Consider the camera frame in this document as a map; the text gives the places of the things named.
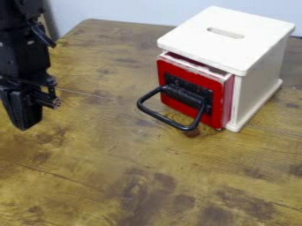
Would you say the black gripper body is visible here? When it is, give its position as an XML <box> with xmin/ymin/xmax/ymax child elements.
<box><xmin>0</xmin><ymin>29</ymin><xmax>63</xmax><ymax>110</ymax></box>

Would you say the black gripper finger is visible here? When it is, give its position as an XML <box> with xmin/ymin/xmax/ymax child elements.
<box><xmin>9</xmin><ymin>91</ymin><xmax>43</xmax><ymax>131</ymax></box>
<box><xmin>0</xmin><ymin>87</ymin><xmax>12</xmax><ymax>121</ymax></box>

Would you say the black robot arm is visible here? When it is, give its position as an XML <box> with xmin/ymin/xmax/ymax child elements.
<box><xmin>0</xmin><ymin>0</ymin><xmax>60</xmax><ymax>131</ymax></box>

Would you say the red drawer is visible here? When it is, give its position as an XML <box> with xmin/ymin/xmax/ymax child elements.
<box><xmin>156</xmin><ymin>51</ymin><xmax>235</xmax><ymax>130</ymax></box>

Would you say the white wooden box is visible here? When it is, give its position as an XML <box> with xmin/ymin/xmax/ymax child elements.
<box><xmin>156</xmin><ymin>6</ymin><xmax>295</xmax><ymax>132</ymax></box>

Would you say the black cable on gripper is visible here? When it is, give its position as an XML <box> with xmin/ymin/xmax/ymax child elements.
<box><xmin>28</xmin><ymin>20</ymin><xmax>57</xmax><ymax>49</ymax></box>

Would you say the black metal drawer handle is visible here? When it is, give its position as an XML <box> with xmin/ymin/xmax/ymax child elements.
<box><xmin>136</xmin><ymin>84</ymin><xmax>212</xmax><ymax>132</ymax></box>

